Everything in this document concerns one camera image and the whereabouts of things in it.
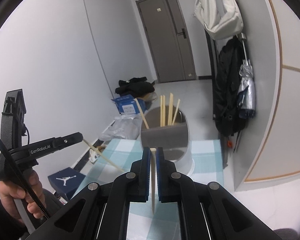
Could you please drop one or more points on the blue cardboard box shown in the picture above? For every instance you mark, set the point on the blue cardboard box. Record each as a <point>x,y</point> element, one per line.
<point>126,106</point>

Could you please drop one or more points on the person's left hand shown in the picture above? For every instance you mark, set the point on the person's left hand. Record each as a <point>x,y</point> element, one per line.
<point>7,190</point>

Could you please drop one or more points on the person's left forearm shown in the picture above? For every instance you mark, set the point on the person's left forearm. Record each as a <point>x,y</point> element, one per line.
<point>2,220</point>

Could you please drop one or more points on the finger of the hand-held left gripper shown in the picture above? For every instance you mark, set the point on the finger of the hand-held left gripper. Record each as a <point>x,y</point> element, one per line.
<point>70,140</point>

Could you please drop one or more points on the translucent white utensil holder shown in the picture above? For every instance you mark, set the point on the translucent white utensil holder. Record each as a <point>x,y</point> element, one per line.
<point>165,137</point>

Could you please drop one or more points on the black clothes pile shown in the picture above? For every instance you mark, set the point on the black clothes pile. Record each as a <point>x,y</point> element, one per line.
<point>135,87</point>

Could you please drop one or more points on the brown cardboard box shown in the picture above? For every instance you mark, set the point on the brown cardboard box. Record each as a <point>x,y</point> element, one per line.
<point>148,97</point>

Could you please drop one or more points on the black backpack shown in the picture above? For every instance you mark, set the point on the black backpack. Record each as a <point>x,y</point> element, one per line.
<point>227,92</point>

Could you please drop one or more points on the white hanging bag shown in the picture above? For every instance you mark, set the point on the white hanging bag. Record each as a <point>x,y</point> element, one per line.
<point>220,15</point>

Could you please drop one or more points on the navy shoe box white logo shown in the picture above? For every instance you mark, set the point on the navy shoe box white logo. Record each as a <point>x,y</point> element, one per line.
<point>65,182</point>

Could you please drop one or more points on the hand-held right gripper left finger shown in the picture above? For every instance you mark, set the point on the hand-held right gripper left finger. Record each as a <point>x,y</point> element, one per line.
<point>146,172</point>

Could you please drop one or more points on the silver folded umbrella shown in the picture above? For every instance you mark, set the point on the silver folded umbrella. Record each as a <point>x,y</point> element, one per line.
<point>247,90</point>

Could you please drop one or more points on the metal spoon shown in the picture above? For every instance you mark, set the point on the metal spoon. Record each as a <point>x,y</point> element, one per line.
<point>182,116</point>

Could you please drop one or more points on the small orange object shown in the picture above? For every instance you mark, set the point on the small orange object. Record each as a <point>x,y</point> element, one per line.
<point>229,143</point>

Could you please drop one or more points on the clear plastic bag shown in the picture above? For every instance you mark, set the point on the clear plastic bag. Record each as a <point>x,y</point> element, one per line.
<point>122,130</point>

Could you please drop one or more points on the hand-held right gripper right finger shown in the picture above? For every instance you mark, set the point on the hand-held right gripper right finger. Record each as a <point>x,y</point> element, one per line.
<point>160,172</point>

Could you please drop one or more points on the grey door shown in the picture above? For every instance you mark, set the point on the grey door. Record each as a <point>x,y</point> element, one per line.
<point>167,42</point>

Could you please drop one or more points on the teal checked tablecloth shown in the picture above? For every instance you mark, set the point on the teal checked tablecloth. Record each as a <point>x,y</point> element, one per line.
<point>207,155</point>

